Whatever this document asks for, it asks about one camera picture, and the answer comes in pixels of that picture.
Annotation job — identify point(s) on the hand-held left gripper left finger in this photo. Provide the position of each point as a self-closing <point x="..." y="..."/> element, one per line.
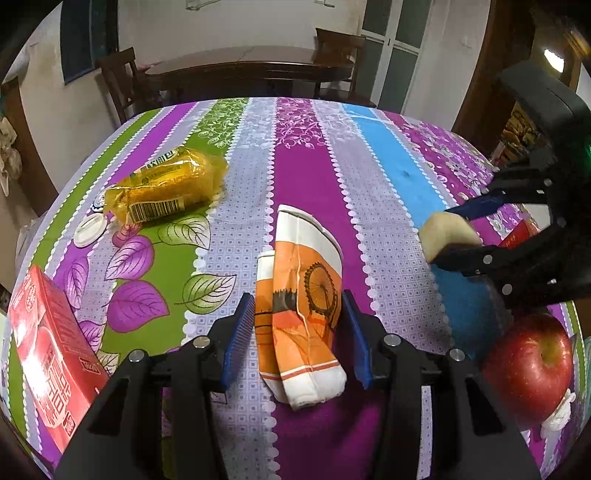
<point x="238" y="341"/>

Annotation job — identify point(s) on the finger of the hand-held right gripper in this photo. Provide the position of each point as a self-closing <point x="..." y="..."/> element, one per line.
<point x="482" y="202"/>
<point x="480" y="261"/>

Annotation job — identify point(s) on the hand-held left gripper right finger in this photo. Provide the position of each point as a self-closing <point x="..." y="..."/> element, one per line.
<point x="358" y="344"/>

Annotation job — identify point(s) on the large tan sponge block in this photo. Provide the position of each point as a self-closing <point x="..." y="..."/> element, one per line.
<point x="450" y="235"/>

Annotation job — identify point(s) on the crushed orange paper cup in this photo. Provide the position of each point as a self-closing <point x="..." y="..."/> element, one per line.
<point x="300" y="304"/>

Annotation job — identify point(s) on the small red box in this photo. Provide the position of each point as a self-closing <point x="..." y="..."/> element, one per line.
<point x="519" y="235"/>

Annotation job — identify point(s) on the striped floral tablecloth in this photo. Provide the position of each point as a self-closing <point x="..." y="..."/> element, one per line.
<point x="369" y="184"/>

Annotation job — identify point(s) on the red apple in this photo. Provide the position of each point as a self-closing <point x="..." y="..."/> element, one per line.
<point x="528" y="369"/>

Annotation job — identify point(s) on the yellow plastic snack wrapper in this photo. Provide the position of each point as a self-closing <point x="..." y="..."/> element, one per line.
<point x="166" y="184"/>

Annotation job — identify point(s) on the white cloth roll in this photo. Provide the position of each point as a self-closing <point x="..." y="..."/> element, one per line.
<point x="558" y="415"/>

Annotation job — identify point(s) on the white glass panel door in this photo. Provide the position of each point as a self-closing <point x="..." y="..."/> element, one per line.
<point x="397" y="46"/>

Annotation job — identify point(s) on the white round sticker disc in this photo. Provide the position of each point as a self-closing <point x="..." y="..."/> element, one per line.
<point x="88" y="233"/>

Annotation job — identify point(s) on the large red cardboard box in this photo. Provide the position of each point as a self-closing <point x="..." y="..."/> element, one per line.
<point x="51" y="360"/>

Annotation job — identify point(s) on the dark wooden chair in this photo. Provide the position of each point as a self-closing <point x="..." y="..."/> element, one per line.
<point x="339" y="46"/>
<point x="120" y="78"/>

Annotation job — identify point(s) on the dark wooden dining table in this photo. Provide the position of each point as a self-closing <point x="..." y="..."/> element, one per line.
<point x="249" y="64"/>

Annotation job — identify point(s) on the white plastic bags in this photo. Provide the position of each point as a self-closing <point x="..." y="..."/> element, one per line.
<point x="9" y="157"/>

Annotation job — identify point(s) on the wall lamp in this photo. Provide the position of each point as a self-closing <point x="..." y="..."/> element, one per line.
<point x="554" y="59"/>

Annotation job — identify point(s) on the dark wooden door frame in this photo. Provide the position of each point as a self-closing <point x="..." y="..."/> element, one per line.
<point x="489" y="60"/>

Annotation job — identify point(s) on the blue wall poster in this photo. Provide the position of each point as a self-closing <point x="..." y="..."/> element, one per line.
<point x="87" y="37"/>

